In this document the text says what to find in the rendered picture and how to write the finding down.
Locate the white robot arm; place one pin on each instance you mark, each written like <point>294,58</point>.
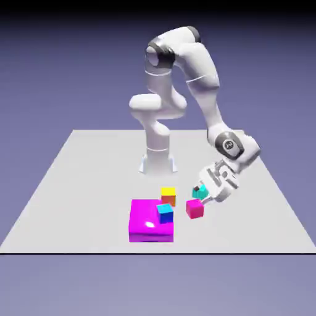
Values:
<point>200,64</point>

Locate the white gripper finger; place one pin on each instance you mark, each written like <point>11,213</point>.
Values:
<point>207,199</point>
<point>196,189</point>

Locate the small pink cube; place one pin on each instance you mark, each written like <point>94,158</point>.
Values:
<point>195,209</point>

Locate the small blue cube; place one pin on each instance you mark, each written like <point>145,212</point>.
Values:
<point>165,214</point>

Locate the large magenta box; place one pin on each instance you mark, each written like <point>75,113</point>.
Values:
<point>144,222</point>

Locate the small teal cube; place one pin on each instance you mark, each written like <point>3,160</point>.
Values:
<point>202,194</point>

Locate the small yellow cube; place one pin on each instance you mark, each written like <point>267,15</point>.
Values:
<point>168,195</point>

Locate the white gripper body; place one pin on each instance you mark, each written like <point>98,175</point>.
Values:
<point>218,190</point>

